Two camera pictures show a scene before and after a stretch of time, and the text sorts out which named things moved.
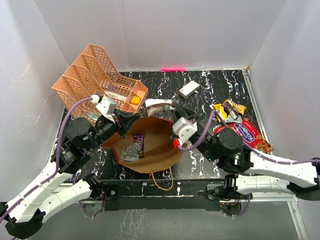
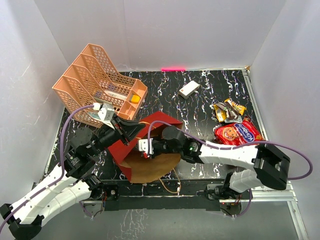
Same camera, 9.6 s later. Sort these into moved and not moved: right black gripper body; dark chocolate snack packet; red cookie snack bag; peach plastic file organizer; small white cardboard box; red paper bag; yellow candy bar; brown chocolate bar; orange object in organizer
Moved: brown chocolate bar; red paper bag; right black gripper body
Not moved: small white cardboard box; red cookie snack bag; dark chocolate snack packet; peach plastic file organizer; orange object in organizer; yellow candy bar
